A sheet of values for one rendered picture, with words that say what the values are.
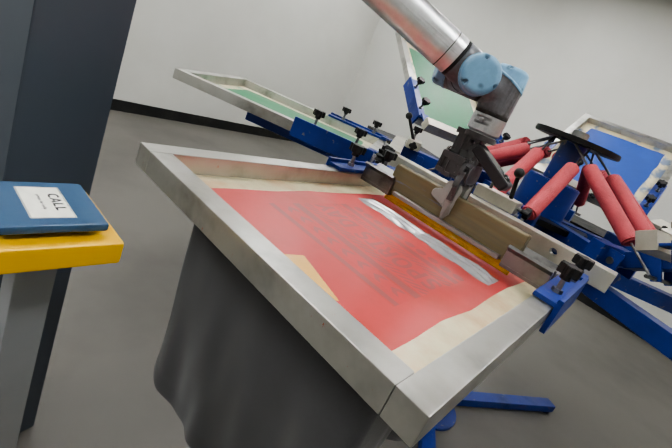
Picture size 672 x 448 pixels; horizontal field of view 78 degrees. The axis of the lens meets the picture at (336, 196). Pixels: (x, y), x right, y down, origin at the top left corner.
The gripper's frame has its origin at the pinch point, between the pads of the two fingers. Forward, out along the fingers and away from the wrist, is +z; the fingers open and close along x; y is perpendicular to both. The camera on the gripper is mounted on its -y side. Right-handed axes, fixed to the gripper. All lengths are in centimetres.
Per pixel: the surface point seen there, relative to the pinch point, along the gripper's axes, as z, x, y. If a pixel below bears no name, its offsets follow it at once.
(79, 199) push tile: 4, 75, 13
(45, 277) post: 12, 77, 10
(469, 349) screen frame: 2, 46, -27
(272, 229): 5.3, 48.9, 6.4
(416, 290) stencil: 5.4, 34.2, -13.5
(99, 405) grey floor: 101, 38, 58
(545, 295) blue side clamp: 0.9, 12.1, -27.0
